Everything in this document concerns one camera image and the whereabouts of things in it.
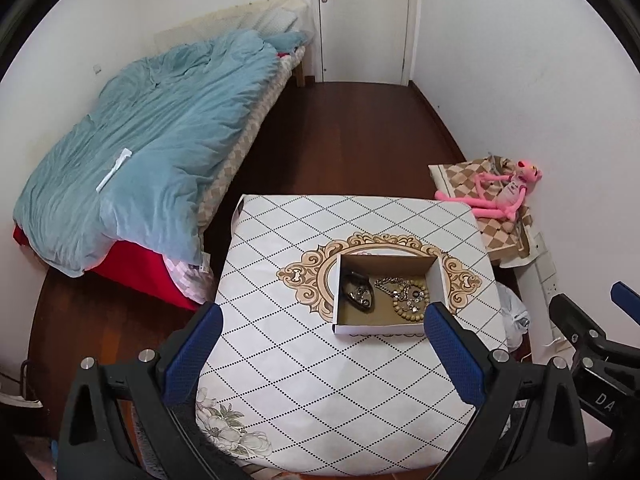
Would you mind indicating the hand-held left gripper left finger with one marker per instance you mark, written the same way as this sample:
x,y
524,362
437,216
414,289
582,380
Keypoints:
x,y
192,355

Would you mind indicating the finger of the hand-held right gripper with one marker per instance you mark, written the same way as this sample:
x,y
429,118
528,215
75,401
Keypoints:
x,y
629,301
575,325

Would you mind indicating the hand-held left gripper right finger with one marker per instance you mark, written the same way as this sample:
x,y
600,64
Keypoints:
x,y
455,355

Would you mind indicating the black smart band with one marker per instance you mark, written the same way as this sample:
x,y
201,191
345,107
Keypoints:
x,y
369,301

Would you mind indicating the white cardboard box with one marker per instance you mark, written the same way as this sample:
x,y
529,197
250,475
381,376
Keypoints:
x,y
352,318

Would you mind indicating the white plastic bag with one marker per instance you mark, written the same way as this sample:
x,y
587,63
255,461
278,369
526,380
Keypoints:
x,y
515,315

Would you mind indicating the pink checkered sheet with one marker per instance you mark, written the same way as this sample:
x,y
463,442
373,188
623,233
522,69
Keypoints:
x,y
192,280

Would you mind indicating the white cardboard piece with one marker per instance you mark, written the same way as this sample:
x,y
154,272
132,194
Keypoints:
x,y
527,255

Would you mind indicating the red blanket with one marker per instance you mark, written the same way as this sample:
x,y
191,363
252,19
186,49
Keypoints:
x,y
145,270

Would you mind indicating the table with patterned cloth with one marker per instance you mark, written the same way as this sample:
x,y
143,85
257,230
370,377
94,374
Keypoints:
x,y
300,385

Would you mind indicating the brown checkered cushion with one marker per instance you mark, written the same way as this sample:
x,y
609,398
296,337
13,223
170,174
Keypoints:
x,y
505,235

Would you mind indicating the pink plush toy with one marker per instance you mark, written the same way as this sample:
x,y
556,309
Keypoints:
x,y
500,200

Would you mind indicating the white flat object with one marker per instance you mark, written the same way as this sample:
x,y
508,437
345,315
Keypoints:
x,y
20,397

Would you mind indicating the white strip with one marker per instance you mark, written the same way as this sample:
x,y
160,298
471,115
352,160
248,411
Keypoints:
x,y
114,170

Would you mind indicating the beige checkered mattress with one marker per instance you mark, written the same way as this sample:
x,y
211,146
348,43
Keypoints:
x,y
240,155

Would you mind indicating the bed with blue duvet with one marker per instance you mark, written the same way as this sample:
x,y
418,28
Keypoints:
x,y
150,135

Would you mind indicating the white door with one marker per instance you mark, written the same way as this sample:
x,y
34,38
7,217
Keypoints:
x,y
365,20

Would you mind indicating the white pillow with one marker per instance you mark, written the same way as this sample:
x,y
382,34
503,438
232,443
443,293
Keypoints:
x,y
282,17

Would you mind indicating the white wall sockets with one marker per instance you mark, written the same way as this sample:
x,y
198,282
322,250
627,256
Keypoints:
x,y
547,285

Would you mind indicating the wooden bed frame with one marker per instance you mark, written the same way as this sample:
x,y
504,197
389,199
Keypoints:
x,y
300,72

